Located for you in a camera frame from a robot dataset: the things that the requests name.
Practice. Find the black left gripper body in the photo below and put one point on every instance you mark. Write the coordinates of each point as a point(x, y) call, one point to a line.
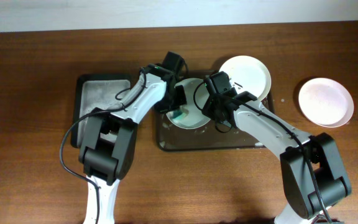
point(173, 101)

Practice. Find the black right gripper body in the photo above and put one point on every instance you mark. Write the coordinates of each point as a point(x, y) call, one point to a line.
point(217, 113)

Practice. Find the yellow green sponge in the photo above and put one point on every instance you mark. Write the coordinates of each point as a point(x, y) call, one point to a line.
point(179, 115)

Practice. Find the pale green plastic plate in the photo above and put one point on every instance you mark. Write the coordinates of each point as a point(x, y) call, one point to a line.
point(195, 118)

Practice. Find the cream plastic plate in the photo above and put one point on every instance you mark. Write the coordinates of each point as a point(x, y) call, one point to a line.
point(249, 74)

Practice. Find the pink plastic plate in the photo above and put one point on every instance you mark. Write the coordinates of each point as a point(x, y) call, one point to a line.
point(326, 102)

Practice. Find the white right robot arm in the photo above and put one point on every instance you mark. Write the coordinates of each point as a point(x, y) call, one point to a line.
point(313, 173)

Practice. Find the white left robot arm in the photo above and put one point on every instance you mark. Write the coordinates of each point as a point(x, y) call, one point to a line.
point(108, 143)

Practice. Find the dark brown serving tray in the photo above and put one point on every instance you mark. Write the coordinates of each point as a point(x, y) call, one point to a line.
point(171, 138)

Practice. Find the black soapy water tray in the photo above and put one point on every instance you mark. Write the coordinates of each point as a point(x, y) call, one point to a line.
point(98, 91)

